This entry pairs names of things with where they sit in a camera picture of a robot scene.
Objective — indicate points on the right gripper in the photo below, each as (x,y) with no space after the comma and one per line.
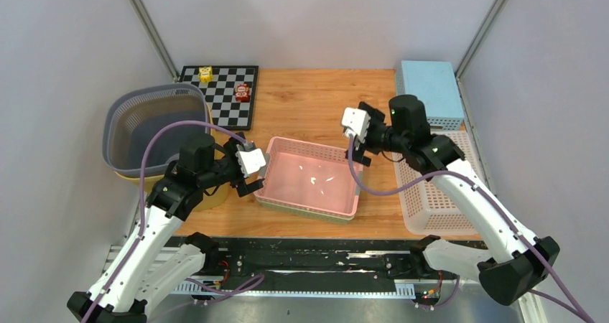
(377,118)

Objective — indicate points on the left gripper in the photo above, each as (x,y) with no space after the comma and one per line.
(242,187)

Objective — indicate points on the pink perforated tray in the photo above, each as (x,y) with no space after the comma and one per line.
(309,176)

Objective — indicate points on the green perforated tray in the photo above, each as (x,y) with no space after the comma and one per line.
(313,214)

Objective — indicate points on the blue perforated tray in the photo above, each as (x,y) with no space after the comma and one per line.
(434,84)

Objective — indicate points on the large white perforated basket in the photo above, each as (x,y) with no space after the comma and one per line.
(425,209)

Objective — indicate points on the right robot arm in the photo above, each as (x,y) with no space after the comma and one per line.
(466,192)

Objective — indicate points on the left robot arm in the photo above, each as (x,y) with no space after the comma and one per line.
(129,290)

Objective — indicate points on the yellow ribbed bin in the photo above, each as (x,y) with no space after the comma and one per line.
(209,197)

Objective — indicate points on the red owl toy block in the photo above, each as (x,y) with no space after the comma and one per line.
(242,93)

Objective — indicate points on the black white checkerboard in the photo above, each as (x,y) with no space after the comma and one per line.
(219,93)

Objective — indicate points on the yellow owl toy block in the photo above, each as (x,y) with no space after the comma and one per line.
(205,74)

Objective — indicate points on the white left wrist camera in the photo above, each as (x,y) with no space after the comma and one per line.
(251,161)

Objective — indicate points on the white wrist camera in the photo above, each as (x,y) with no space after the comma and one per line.
(355,123)
(251,161)

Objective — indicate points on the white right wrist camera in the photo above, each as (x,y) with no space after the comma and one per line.
(355,123)

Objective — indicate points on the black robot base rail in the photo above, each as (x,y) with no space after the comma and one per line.
(307,267)

